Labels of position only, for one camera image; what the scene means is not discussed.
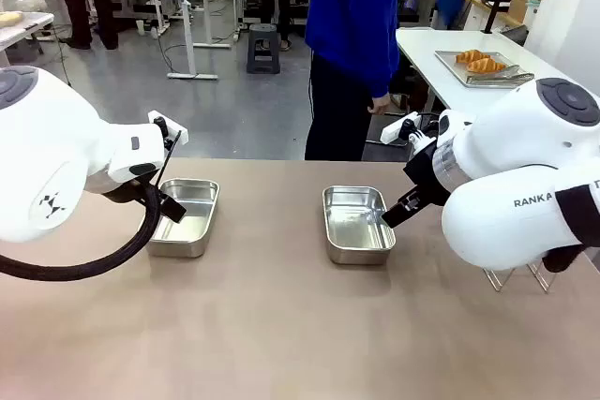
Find wooden bench top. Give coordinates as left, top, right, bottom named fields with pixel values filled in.
left=457, top=0, right=526, bottom=29

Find steel rectangular food container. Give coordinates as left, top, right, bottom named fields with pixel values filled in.
left=145, top=178, right=220, bottom=259
left=322, top=185, right=397, bottom=265

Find white work table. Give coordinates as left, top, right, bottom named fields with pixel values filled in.
left=0, top=10, right=55, bottom=68

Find black left arm cable sleeve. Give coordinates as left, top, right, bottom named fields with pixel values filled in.
left=0, top=179, right=163, bottom=283

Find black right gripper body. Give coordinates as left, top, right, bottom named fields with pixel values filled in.
left=403, top=145, right=452, bottom=207

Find white side table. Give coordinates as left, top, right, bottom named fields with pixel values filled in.
left=396, top=26, right=559, bottom=113

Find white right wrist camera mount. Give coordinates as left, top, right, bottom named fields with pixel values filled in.
left=380, top=111, right=421, bottom=144

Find black floor cable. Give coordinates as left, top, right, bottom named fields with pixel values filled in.
left=46, top=24, right=72, bottom=88

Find black arm cable sleeve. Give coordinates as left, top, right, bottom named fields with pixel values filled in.
left=543, top=182, right=600, bottom=274
left=0, top=179, right=163, bottom=283

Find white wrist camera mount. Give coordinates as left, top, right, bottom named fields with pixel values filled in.
left=147, top=111, right=189, bottom=146
left=380, top=111, right=421, bottom=144

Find metal serving tongs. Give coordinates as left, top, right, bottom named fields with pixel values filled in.
left=466, top=65, right=535, bottom=85

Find metal wire lid rack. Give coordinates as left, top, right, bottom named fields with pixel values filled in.
left=481, top=261, right=559, bottom=293

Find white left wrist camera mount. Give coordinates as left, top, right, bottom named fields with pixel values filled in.
left=147, top=111, right=189, bottom=146

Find golden croissant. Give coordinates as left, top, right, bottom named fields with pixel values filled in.
left=455, top=49, right=488, bottom=65
left=466, top=57, right=507, bottom=74

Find left forearm blue sleeve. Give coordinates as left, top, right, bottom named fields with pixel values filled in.
left=367, top=20, right=402, bottom=99

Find black right arm cable sleeve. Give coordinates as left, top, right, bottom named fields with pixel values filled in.
left=543, top=182, right=600, bottom=274

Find person's left hand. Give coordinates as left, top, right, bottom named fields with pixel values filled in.
left=367, top=93, right=391, bottom=116

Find metal baking tray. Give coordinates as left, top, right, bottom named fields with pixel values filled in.
left=433, top=49, right=535, bottom=90

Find grey plastic stool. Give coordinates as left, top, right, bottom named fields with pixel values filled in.
left=247, top=23, right=281, bottom=75

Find person in blue sweater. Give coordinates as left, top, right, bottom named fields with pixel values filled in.
left=303, top=0, right=403, bottom=162

